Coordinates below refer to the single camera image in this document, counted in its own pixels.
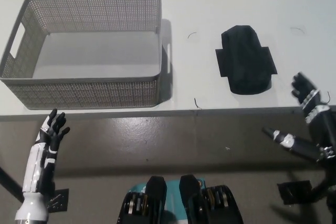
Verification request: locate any black square floor mat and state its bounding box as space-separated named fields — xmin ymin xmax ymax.
xmin=47 ymin=188 xmax=70 ymax=213
xmin=277 ymin=180 xmax=312 ymax=206

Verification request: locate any black fabric pencil case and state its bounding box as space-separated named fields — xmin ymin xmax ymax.
xmin=220 ymin=25 xmax=272 ymax=95

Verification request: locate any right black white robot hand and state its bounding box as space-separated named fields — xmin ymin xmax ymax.
xmin=262 ymin=71 xmax=336 ymax=163

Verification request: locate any grey perforated plastic basket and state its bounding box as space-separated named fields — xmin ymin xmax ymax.
xmin=0 ymin=0 xmax=173 ymax=110

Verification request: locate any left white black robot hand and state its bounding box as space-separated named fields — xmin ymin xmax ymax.
xmin=22 ymin=108 xmax=71 ymax=196

